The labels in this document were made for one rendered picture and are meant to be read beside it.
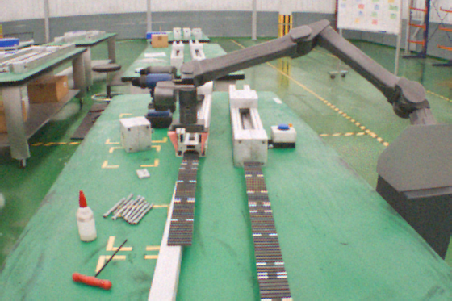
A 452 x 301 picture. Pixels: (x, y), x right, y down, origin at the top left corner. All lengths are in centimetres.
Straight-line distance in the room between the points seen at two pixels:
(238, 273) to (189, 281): 10
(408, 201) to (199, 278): 64
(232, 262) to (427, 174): 64
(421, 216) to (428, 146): 20
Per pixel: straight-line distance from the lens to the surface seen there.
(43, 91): 495
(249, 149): 121
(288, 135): 139
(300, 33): 127
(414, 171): 117
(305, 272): 79
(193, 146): 133
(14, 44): 590
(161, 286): 71
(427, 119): 121
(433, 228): 127
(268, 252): 78
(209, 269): 79
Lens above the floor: 126
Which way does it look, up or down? 18 degrees down
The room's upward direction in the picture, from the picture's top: straight up
